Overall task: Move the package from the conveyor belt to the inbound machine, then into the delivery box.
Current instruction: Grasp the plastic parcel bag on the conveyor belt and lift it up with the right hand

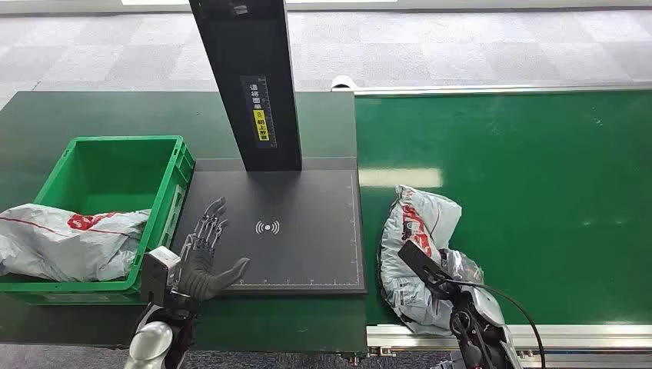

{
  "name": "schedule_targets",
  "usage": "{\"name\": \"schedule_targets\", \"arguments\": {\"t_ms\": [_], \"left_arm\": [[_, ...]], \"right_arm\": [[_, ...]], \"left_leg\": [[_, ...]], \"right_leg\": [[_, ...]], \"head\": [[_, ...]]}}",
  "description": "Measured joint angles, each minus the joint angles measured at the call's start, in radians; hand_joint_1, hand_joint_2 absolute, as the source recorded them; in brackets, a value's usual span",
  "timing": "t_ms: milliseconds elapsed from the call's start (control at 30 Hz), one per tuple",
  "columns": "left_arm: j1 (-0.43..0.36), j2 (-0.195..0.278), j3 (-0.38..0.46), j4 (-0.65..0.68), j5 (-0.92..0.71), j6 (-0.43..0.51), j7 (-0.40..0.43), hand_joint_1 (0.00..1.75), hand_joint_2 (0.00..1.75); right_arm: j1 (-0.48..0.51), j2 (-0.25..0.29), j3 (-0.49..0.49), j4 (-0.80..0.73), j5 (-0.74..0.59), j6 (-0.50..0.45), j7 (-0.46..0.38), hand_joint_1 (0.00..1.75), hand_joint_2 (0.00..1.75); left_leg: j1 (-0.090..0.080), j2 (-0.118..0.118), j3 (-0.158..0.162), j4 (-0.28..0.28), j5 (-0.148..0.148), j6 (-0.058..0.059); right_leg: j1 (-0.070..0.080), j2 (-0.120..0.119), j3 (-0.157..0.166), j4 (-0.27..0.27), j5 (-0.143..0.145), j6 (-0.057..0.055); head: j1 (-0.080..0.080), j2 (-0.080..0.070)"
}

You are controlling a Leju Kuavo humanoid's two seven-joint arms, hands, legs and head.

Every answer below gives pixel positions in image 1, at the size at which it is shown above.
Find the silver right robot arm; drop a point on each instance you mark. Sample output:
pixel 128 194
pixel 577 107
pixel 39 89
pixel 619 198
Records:
pixel 484 308

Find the green conveyor belt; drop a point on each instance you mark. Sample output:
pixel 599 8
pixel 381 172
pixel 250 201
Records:
pixel 535 203

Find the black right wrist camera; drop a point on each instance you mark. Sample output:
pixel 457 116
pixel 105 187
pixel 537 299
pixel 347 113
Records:
pixel 417 259

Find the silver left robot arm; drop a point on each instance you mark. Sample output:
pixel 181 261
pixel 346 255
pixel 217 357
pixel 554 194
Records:
pixel 150 344

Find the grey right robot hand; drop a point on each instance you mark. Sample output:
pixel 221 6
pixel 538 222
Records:
pixel 461 267

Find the grey poly package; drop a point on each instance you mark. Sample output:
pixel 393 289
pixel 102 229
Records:
pixel 51 244
pixel 402 285

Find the black yellow label sticker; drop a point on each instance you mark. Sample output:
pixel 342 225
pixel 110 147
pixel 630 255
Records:
pixel 260 112

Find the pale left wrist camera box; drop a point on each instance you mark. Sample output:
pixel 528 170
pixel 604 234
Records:
pixel 155 275

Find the aluminium conveyor frame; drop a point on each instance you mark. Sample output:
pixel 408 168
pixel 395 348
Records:
pixel 586 336

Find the green plastic crate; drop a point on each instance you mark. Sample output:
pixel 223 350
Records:
pixel 112 173

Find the white conveyor end cap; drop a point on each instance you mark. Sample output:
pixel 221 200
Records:
pixel 344 82

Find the grey poly package, flat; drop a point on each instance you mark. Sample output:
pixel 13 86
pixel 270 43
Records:
pixel 51 244

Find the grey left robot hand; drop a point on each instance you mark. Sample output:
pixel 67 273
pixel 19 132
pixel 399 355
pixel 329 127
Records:
pixel 201 277

